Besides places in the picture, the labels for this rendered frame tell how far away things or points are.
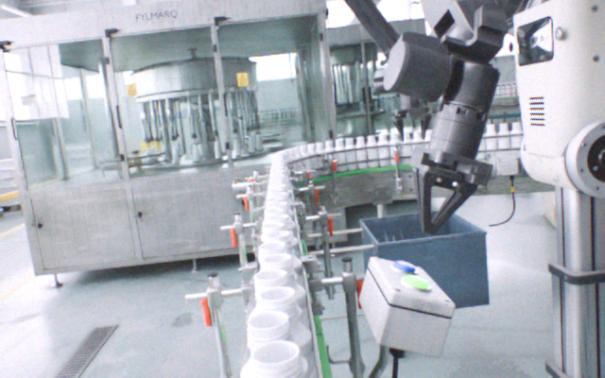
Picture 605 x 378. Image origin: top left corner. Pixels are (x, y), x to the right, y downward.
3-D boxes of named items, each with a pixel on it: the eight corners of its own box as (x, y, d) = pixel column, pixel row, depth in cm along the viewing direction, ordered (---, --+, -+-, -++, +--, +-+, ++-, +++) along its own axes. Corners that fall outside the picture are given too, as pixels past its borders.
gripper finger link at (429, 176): (406, 231, 57) (429, 153, 56) (392, 219, 64) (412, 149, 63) (461, 245, 57) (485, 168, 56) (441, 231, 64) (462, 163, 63)
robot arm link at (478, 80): (513, 64, 55) (488, 68, 60) (458, 47, 53) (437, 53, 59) (495, 124, 55) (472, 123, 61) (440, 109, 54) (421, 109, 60)
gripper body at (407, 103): (391, 115, 150) (389, 92, 149) (424, 111, 150) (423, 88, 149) (396, 116, 144) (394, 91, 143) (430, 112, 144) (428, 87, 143)
